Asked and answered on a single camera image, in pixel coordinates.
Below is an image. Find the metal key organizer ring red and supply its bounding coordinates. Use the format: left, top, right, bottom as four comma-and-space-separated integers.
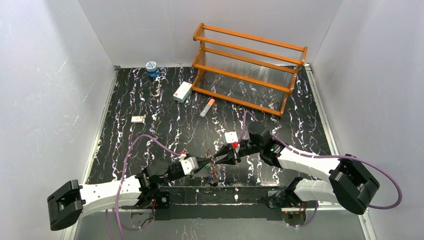
206, 149, 220, 187

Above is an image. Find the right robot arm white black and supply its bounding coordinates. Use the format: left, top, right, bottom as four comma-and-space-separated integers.
214, 122, 380, 215

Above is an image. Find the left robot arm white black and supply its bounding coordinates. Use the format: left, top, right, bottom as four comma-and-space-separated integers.
47, 154, 212, 231

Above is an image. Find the orange capped tube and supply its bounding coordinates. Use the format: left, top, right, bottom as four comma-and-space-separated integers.
200, 98, 215, 118

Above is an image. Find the small white card box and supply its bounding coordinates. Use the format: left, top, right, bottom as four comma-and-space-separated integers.
131, 116, 145, 124

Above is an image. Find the white red box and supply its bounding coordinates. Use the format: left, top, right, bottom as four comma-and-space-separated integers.
172, 81, 192, 103

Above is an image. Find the orange wooden shelf rack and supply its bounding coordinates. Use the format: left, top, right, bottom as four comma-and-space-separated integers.
191, 22, 308, 117

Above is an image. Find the blue jar with lid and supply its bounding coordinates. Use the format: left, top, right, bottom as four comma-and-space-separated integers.
145, 61, 159, 79

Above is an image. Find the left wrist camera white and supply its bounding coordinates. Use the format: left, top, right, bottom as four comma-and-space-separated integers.
179, 151, 199, 176

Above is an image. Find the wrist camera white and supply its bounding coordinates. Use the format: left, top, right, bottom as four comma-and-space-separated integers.
223, 131, 239, 150
179, 151, 199, 176

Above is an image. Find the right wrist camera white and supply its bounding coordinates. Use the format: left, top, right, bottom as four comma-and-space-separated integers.
223, 131, 239, 150

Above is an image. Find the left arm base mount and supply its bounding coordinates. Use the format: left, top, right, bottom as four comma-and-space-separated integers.
134, 191, 171, 210

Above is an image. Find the aluminium rail frame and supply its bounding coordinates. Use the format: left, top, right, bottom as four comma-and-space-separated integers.
61, 64, 377, 240

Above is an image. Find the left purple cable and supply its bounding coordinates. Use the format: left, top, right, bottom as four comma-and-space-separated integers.
105, 134, 185, 240

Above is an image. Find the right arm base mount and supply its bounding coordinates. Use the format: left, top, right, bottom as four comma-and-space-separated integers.
261, 190, 309, 226

